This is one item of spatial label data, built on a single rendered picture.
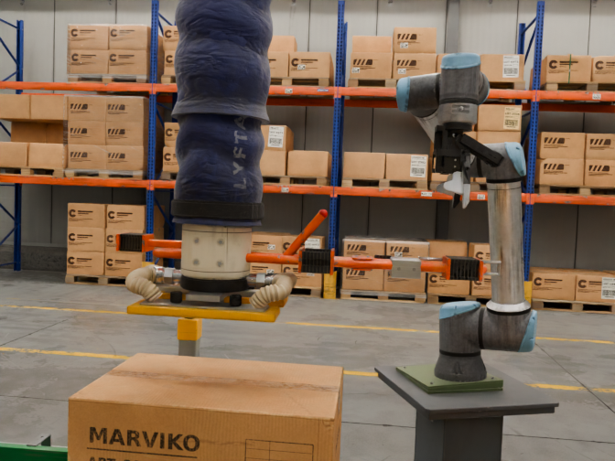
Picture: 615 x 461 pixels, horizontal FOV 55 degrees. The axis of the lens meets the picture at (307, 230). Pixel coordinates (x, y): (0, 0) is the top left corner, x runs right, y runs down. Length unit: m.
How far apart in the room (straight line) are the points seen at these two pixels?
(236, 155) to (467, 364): 1.25
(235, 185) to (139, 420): 0.57
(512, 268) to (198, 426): 1.23
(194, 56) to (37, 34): 10.36
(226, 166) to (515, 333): 1.24
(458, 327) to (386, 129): 7.84
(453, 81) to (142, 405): 1.02
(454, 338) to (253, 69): 1.27
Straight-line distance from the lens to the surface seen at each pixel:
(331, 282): 8.50
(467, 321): 2.24
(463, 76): 1.47
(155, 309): 1.40
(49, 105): 9.89
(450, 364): 2.27
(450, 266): 1.45
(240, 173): 1.40
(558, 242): 10.30
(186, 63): 1.44
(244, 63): 1.41
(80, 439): 1.51
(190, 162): 1.41
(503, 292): 2.18
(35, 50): 11.71
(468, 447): 2.32
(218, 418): 1.38
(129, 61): 9.41
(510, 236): 2.13
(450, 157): 1.45
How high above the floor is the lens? 1.41
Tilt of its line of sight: 3 degrees down
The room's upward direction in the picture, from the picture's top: 2 degrees clockwise
